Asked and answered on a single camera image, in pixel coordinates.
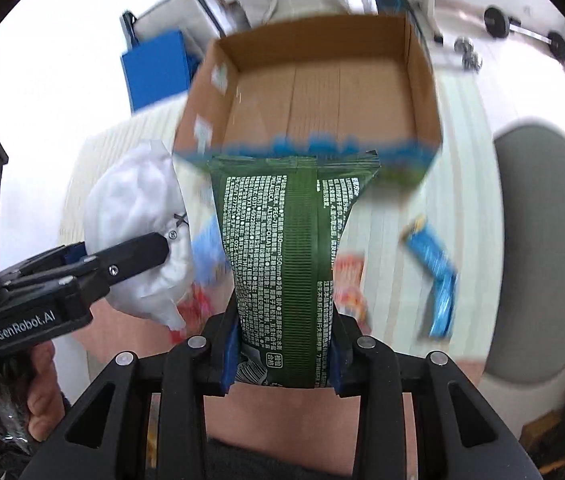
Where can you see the green noodle snack bag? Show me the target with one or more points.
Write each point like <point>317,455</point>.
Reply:
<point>281,222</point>

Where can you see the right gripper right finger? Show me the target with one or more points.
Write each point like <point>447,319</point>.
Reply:
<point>458,434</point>

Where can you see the black dumbbell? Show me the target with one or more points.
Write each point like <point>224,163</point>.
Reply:
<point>499,25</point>

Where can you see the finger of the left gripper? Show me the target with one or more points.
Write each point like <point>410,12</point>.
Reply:
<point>51,259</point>
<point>118,263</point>

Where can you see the blue snack bar wrapper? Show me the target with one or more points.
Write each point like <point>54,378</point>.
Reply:
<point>426,248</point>

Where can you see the white soft pillow pack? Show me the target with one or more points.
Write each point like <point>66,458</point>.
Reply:
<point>135,222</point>

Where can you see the grey round chair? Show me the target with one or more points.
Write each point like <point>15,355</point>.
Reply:
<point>528,344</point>

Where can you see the cardboard box with printed sides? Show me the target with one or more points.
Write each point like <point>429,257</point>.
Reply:
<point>329,84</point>

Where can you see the left human hand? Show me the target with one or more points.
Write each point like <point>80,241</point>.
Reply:
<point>44,400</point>

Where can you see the orange mushroom snack bag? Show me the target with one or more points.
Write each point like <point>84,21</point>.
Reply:
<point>347,289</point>

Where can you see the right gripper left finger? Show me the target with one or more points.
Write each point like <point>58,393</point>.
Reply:
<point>104,436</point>

